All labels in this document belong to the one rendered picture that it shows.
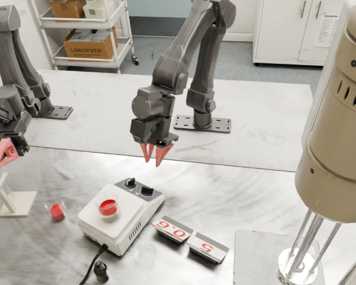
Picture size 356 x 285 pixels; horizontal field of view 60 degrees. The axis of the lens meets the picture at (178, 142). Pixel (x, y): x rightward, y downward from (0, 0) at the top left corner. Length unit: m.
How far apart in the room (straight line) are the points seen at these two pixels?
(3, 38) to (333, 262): 1.01
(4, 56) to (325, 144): 0.86
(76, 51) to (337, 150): 2.87
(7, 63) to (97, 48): 2.04
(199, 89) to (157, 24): 2.83
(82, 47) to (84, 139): 2.00
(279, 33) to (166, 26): 1.31
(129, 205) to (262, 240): 0.34
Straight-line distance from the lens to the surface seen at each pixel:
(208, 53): 0.95
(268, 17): 3.03
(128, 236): 0.78
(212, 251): 0.78
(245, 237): 0.82
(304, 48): 3.20
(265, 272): 0.79
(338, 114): 0.33
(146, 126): 0.75
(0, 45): 1.00
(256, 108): 1.20
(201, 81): 0.97
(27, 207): 0.97
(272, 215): 0.88
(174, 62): 0.80
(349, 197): 0.38
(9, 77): 1.01
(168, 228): 0.81
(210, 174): 0.94
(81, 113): 1.23
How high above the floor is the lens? 1.62
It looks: 44 degrees down
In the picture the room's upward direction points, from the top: 3 degrees counter-clockwise
